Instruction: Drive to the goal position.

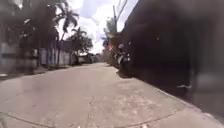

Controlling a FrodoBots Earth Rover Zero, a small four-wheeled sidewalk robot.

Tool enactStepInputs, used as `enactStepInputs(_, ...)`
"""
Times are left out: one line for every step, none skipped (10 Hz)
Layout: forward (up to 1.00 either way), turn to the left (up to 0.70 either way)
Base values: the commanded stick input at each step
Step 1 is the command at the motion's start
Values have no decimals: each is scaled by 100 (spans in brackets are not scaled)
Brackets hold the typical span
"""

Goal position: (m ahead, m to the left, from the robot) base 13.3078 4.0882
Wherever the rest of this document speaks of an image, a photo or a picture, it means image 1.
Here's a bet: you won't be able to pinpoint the parked motorcycle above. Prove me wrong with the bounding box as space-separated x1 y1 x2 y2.
114 43 133 73

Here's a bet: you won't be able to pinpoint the grey concrete road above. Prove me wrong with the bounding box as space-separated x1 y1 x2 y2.
0 62 224 128

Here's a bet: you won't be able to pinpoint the utility pole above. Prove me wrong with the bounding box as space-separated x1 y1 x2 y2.
112 4 118 34

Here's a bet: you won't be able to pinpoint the pale corrugated fence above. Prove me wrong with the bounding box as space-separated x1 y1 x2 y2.
0 42 73 73

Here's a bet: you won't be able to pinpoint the group of palm trees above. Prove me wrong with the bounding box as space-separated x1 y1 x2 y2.
0 0 94 68

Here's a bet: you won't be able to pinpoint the concrete kerb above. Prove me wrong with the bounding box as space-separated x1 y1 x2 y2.
0 64 73 81

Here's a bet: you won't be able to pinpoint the dark tall wall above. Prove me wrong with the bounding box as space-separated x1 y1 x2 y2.
120 0 224 116

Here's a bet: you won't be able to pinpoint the overhead wires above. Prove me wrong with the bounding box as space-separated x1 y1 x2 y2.
115 0 129 21

